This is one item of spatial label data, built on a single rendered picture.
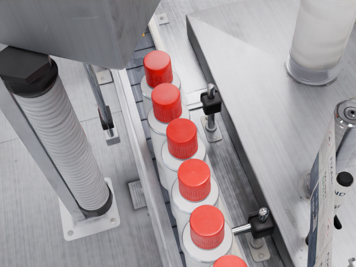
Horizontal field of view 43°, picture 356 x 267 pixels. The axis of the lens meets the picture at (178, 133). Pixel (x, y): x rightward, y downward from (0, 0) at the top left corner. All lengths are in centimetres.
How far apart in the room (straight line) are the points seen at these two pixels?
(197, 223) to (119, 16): 24
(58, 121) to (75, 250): 42
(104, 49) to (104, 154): 53
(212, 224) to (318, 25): 37
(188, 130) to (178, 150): 2
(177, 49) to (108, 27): 67
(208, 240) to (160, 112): 16
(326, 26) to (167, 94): 29
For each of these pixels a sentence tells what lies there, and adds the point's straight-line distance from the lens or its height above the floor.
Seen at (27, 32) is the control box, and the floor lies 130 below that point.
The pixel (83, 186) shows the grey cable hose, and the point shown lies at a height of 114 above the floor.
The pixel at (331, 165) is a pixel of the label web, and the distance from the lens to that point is 51.
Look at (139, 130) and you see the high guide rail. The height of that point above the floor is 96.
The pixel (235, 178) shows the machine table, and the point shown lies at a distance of 73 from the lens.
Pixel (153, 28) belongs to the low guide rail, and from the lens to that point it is 82.
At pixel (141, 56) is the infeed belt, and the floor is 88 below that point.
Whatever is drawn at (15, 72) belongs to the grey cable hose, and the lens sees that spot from 28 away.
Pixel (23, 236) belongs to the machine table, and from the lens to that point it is 75.
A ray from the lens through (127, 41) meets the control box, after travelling 26.
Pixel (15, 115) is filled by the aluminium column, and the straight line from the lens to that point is 49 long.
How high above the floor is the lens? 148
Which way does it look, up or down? 57 degrees down
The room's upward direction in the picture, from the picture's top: 7 degrees counter-clockwise
